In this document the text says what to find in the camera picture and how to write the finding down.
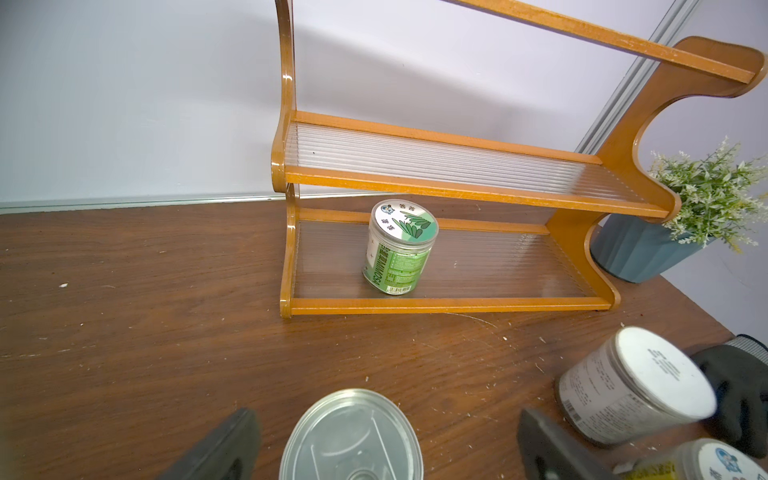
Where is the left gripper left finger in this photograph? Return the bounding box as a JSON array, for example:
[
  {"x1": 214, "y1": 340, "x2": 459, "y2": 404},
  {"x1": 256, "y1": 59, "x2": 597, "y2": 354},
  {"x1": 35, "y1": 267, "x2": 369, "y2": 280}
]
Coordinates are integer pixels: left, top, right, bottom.
[{"x1": 158, "y1": 408, "x2": 262, "y2": 480}]

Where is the watermelon seed can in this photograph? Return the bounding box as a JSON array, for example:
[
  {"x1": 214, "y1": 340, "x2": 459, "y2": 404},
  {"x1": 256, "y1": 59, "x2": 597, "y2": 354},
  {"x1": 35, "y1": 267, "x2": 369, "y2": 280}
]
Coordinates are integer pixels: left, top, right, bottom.
[{"x1": 279, "y1": 389, "x2": 425, "y2": 480}]

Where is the wooden three-tier shelf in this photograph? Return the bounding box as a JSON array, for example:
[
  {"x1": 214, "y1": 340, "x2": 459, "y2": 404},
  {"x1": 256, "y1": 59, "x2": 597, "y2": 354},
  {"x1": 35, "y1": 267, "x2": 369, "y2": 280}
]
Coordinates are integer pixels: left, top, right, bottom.
[{"x1": 271, "y1": 1, "x2": 767, "y2": 318}]

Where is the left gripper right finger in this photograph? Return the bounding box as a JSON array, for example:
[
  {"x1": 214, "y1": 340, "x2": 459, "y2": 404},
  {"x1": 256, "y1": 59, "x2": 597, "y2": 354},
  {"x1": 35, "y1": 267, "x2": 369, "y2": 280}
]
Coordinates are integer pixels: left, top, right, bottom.
[{"x1": 517, "y1": 408, "x2": 617, "y2": 480}]

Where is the white black seed can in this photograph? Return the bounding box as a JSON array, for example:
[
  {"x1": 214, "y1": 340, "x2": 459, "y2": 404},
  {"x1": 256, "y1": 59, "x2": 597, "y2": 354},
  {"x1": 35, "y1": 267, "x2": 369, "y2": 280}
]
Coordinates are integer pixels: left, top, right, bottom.
[{"x1": 555, "y1": 326, "x2": 717, "y2": 447}]

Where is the green seed can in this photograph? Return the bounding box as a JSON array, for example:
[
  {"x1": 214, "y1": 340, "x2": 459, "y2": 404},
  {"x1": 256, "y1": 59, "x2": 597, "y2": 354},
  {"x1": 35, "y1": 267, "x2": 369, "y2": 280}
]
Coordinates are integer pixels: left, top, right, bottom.
[{"x1": 363, "y1": 199, "x2": 439, "y2": 296}]

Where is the yellow green lidded seed jar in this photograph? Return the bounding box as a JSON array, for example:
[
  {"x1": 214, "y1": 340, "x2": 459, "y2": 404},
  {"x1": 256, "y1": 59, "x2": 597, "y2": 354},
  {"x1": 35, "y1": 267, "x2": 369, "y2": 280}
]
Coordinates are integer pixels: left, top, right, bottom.
[{"x1": 613, "y1": 438, "x2": 767, "y2": 480}]

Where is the potted green plant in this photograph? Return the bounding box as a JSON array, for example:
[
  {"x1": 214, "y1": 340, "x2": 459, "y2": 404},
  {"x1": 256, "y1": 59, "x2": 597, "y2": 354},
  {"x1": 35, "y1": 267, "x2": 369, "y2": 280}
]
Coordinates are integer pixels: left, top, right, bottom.
[{"x1": 591, "y1": 140, "x2": 767, "y2": 284}]

